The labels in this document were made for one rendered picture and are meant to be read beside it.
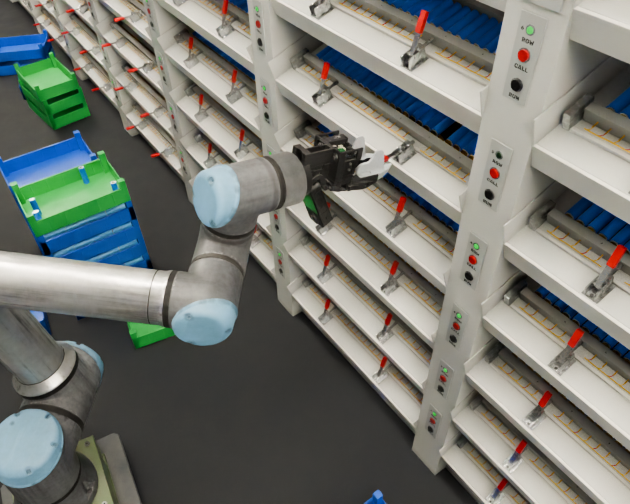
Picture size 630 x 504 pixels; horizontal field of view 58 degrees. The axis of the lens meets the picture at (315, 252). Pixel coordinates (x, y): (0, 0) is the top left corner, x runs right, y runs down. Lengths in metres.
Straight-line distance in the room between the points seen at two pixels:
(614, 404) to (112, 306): 0.82
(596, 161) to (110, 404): 1.54
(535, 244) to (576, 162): 0.19
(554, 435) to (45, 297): 0.95
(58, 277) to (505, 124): 0.70
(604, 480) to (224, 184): 0.87
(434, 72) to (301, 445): 1.14
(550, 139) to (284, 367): 1.24
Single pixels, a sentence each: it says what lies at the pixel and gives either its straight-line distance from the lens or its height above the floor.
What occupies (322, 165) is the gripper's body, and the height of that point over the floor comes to 0.99.
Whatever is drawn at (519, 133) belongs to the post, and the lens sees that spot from 0.90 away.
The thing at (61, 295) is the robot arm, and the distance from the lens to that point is 0.93.
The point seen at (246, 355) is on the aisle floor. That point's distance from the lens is 1.93.
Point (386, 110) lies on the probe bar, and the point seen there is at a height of 0.95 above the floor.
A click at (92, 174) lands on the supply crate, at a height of 0.41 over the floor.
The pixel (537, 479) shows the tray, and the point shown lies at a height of 0.33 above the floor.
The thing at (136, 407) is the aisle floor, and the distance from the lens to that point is 1.91.
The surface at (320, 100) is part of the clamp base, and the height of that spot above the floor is 0.92.
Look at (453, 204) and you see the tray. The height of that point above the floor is 0.90.
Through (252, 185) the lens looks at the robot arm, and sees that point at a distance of 0.89.
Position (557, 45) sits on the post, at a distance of 0.82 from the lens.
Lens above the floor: 1.57
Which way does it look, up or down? 45 degrees down
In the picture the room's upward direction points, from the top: 2 degrees counter-clockwise
